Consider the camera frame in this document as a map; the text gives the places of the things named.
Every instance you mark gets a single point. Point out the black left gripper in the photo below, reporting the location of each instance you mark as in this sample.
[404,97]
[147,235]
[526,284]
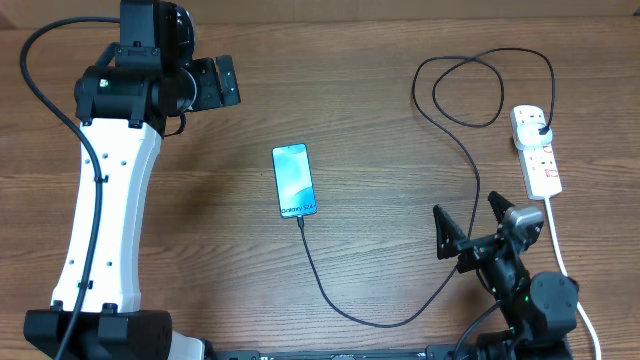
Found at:
[212,97]

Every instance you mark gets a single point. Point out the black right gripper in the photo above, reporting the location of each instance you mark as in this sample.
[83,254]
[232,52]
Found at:
[447,242]

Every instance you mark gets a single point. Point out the blue Galaxy smartphone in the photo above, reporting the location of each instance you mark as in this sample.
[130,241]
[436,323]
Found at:
[294,184]

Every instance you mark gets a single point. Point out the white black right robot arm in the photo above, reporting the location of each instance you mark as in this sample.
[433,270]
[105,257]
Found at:
[532,315]

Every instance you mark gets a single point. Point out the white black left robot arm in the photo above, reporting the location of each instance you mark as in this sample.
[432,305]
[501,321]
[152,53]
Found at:
[122,104]

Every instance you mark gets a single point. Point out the white charger plug adapter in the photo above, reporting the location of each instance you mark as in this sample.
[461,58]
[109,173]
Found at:
[529,136]

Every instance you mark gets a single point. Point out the white power strip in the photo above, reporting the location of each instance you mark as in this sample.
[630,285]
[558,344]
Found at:
[538,165]

